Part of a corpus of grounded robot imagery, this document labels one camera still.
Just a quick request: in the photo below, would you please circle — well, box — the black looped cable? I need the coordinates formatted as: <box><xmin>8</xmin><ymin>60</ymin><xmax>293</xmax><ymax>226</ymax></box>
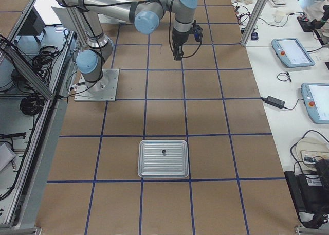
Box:
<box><xmin>277</xmin><ymin>71</ymin><xmax>292</xmax><ymax>83</ymax></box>

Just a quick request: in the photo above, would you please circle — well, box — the blue teach pendant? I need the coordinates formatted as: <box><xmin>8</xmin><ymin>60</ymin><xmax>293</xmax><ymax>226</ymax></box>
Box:
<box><xmin>271</xmin><ymin>38</ymin><xmax>315</xmax><ymax>68</ymax></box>
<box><xmin>301</xmin><ymin>83</ymin><xmax>328</xmax><ymax>124</ymax></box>

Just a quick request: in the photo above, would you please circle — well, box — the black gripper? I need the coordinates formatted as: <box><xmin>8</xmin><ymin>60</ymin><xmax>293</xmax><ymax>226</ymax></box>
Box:
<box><xmin>171</xmin><ymin>19</ymin><xmax>203</xmax><ymax>60</ymax></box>

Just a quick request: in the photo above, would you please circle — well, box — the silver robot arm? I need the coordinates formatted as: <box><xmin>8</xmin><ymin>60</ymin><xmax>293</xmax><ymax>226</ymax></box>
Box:
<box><xmin>56</xmin><ymin>0</ymin><xmax>203</xmax><ymax>91</ymax></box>

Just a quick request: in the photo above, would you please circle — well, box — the aluminium side frame rail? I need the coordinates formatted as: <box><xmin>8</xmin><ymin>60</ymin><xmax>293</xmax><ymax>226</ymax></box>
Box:
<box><xmin>1</xmin><ymin>30</ymin><xmax>72</xmax><ymax>228</ymax></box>

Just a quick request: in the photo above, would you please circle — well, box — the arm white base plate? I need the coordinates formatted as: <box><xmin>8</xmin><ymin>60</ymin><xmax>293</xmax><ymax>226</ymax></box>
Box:
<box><xmin>74</xmin><ymin>68</ymin><xmax>120</xmax><ymax>102</ymax></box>

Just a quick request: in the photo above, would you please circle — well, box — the near blue teach pendant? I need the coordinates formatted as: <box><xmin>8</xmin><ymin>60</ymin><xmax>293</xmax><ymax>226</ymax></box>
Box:
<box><xmin>301</xmin><ymin>83</ymin><xmax>328</xmax><ymax>124</ymax></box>

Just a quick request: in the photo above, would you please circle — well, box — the black power adapter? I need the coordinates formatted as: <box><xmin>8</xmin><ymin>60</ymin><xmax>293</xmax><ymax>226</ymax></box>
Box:
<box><xmin>261</xmin><ymin>96</ymin><xmax>285</xmax><ymax>109</ymax></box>

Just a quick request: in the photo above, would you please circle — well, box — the aluminium frame post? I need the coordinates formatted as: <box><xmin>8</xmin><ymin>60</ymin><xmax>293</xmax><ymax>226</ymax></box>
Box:
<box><xmin>241</xmin><ymin>0</ymin><xmax>267</xmax><ymax>47</ymax></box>

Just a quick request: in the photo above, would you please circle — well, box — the silver ribbed metal tray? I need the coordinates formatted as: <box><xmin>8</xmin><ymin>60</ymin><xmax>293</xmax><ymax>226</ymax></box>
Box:
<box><xmin>138</xmin><ymin>140</ymin><xmax>189</xmax><ymax>178</ymax></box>

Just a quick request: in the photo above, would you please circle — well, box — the far blue teach pendant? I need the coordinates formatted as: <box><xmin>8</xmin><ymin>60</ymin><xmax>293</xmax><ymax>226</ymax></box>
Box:
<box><xmin>271</xmin><ymin>38</ymin><xmax>315</xmax><ymax>68</ymax></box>

